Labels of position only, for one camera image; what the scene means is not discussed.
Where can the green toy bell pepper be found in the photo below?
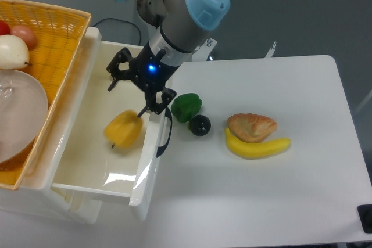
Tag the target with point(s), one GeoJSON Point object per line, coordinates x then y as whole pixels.
{"type": "Point", "coordinates": [186, 106]}

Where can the white toy pear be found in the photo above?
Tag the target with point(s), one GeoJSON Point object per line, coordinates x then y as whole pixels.
{"type": "Point", "coordinates": [14, 53]}

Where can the yellow toy banana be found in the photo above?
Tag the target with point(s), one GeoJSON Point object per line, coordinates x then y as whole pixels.
{"type": "Point", "coordinates": [255, 150]}

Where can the black round toy fruit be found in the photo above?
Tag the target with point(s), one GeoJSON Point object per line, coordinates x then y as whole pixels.
{"type": "Point", "coordinates": [199, 125]}

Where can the orange toy croissant pastry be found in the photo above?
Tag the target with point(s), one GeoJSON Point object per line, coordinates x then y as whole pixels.
{"type": "Point", "coordinates": [251, 128]}

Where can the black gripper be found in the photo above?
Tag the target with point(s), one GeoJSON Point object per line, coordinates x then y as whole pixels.
{"type": "Point", "coordinates": [149, 73]}

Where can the yellow woven basket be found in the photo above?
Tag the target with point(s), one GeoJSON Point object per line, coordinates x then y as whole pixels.
{"type": "Point", "coordinates": [59, 31]}

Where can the yellow toy bell pepper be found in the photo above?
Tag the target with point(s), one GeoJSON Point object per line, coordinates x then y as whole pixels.
{"type": "Point", "coordinates": [124, 129]}

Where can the white open upper drawer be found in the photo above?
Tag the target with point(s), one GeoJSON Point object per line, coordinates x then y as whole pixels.
{"type": "Point", "coordinates": [90, 164]}

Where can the black object at edge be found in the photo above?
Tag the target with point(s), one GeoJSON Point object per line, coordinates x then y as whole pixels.
{"type": "Point", "coordinates": [365, 215]}

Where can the red toy tomato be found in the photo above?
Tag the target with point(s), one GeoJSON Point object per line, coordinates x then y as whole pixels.
{"type": "Point", "coordinates": [4, 28]}

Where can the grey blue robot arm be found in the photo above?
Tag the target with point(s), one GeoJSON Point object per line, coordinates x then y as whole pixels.
{"type": "Point", "coordinates": [185, 26]}

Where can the white drawer cabinet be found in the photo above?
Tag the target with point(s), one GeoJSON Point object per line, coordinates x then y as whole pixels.
{"type": "Point", "coordinates": [37, 195]}

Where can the black drawer handle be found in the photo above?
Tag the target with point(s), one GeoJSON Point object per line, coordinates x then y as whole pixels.
{"type": "Point", "coordinates": [168, 127]}

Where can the pink toy peach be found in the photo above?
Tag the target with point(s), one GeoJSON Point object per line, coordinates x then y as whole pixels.
{"type": "Point", "coordinates": [26, 34]}

